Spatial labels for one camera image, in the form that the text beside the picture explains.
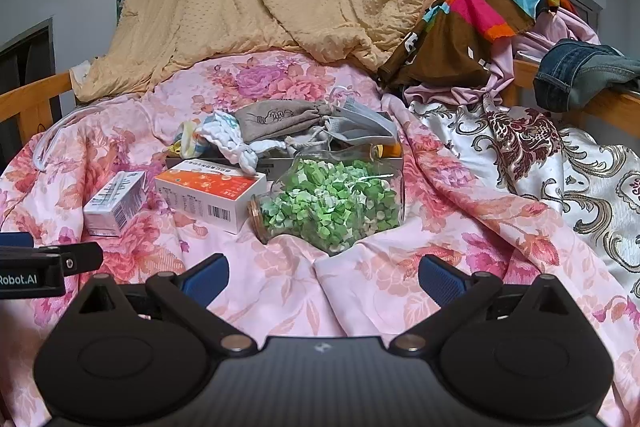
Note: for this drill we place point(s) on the orange medicine box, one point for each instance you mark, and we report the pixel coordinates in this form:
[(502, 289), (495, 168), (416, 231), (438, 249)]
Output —
[(210, 192)]

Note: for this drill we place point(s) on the small white carton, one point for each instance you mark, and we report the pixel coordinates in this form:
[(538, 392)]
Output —
[(112, 207)]

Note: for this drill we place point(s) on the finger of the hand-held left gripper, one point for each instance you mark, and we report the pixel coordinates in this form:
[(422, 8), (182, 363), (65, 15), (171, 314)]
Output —
[(80, 257), (15, 240)]

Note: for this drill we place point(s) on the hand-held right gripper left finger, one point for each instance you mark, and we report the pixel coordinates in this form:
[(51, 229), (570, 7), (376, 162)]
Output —
[(205, 279)]

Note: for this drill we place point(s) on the white blue knotted cloth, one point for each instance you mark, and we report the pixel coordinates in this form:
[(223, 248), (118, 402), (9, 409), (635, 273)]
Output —
[(235, 139)]

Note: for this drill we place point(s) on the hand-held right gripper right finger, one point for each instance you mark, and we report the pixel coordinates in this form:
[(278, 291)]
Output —
[(442, 282)]

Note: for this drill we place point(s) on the glass jar of green stars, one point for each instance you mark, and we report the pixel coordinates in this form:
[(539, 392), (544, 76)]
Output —
[(330, 202)]

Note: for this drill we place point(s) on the dark doorway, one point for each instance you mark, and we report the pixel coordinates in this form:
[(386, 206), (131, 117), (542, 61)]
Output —
[(25, 62)]

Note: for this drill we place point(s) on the blue denim jeans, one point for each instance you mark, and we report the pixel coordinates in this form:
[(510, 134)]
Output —
[(575, 57)]

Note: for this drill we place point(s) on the pink floral bed sheet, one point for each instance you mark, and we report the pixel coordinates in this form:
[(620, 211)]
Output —
[(450, 217)]

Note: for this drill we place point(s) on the grey storage box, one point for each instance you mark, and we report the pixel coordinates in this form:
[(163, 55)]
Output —
[(280, 167)]

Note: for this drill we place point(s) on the colourful striped brown garment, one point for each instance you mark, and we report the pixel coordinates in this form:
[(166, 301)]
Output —
[(460, 42)]

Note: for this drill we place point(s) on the grey face mask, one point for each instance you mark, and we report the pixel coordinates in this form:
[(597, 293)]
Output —
[(360, 124)]

